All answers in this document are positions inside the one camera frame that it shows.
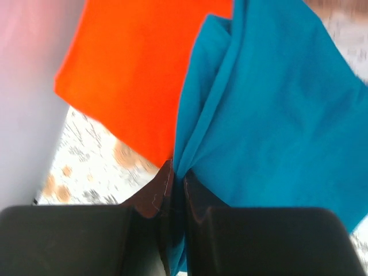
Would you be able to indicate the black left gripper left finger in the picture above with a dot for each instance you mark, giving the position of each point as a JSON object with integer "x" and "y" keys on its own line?
{"x": 124, "y": 239}

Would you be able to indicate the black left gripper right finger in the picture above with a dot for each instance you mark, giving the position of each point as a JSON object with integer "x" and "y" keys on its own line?
{"x": 222, "y": 240}

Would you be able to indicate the teal t shirt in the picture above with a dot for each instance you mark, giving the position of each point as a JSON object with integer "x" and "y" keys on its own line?
{"x": 271, "y": 115}

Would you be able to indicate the folded orange t shirt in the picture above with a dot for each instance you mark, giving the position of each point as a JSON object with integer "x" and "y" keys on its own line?
{"x": 127, "y": 64}

